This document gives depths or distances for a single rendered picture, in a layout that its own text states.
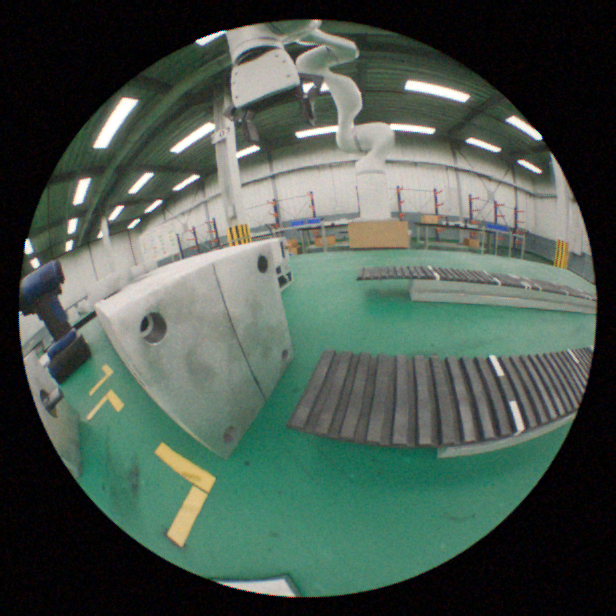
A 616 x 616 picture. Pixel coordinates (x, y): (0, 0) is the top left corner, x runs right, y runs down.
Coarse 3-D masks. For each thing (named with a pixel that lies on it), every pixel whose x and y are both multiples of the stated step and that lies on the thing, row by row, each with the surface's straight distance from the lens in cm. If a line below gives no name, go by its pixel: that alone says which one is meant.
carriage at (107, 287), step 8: (120, 272) 48; (104, 280) 48; (112, 280) 48; (120, 280) 48; (128, 280) 49; (88, 288) 48; (96, 288) 48; (104, 288) 48; (112, 288) 48; (120, 288) 48; (88, 296) 48; (96, 296) 48; (104, 296) 48
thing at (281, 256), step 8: (264, 240) 34; (272, 240) 32; (280, 240) 31; (272, 248) 32; (280, 248) 31; (280, 256) 31; (288, 256) 33; (176, 264) 43; (280, 264) 31; (152, 272) 57; (280, 272) 31; (288, 272) 34; (136, 280) 75; (280, 280) 33; (288, 280) 35; (280, 288) 31
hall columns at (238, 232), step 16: (224, 80) 516; (224, 96) 473; (224, 144) 416; (224, 176) 391; (560, 176) 678; (224, 192) 379; (240, 192) 374; (560, 192) 670; (224, 208) 366; (240, 208) 361; (560, 208) 664; (240, 224) 346; (560, 224) 659; (240, 240) 345; (560, 240) 653; (112, 256) 1047; (560, 256) 650; (112, 272) 1034
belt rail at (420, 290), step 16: (416, 288) 25; (432, 288) 25; (448, 288) 26; (464, 288) 26; (480, 288) 28; (496, 288) 29; (512, 288) 31; (496, 304) 30; (512, 304) 33; (528, 304) 35; (544, 304) 39; (560, 304) 44; (576, 304) 51; (592, 304) 59
